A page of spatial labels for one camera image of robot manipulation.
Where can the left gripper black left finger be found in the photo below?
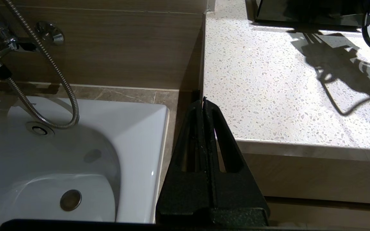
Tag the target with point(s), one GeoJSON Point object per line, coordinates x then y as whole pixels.
{"type": "Point", "coordinates": [178, 199]}

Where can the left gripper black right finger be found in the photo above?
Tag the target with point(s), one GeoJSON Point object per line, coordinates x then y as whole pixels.
{"type": "Point", "coordinates": [239, 199]}

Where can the black box drawer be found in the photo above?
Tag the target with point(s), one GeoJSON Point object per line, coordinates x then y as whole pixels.
{"type": "Point", "coordinates": [300, 16]}

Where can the white bathtub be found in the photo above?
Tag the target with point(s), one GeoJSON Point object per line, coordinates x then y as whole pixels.
{"type": "Point", "coordinates": [124, 144]}

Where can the wooden vanity cabinet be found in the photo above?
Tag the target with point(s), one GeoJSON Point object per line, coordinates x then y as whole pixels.
{"type": "Point", "coordinates": [316, 179]}

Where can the bathtub drain plug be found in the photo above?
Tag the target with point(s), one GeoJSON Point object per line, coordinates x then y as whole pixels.
{"type": "Point", "coordinates": [71, 200]}

